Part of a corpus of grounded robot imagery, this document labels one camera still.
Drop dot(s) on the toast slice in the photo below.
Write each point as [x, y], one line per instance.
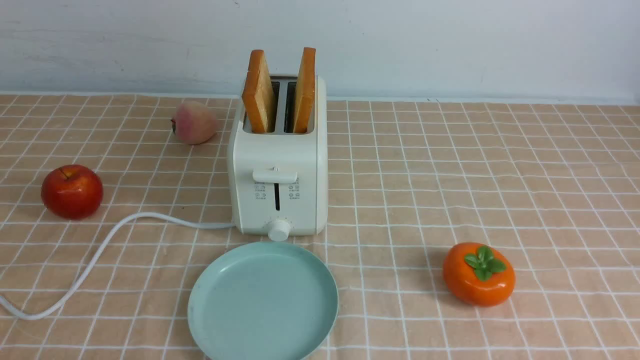
[305, 88]
[258, 96]

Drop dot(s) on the white two-slot toaster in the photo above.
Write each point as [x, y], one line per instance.
[279, 181]

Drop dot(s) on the light green round plate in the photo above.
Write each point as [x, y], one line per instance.
[263, 301]

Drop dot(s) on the pink peach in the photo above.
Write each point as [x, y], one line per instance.
[194, 123]

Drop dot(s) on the orange persimmon with green leaf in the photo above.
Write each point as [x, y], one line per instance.
[478, 274]

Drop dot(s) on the checkered beige tablecloth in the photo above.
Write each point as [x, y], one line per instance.
[554, 188]

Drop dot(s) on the red apple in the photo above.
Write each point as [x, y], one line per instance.
[72, 192]

